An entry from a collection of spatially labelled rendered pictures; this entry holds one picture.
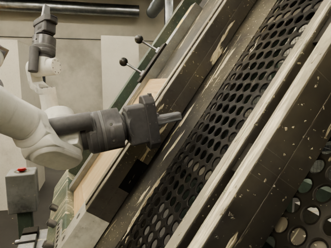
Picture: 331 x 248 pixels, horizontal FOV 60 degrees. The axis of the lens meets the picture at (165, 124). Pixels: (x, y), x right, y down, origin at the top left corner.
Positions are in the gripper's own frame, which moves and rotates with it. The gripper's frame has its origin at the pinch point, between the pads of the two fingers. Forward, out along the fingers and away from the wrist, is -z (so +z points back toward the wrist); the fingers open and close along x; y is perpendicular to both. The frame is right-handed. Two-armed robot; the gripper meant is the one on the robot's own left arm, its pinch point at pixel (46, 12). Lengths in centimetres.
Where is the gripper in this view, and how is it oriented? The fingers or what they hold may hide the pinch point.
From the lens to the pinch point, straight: 132.3
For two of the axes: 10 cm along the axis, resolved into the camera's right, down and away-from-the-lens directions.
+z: 0.1, 9.9, -1.4
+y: -6.3, -1.0, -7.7
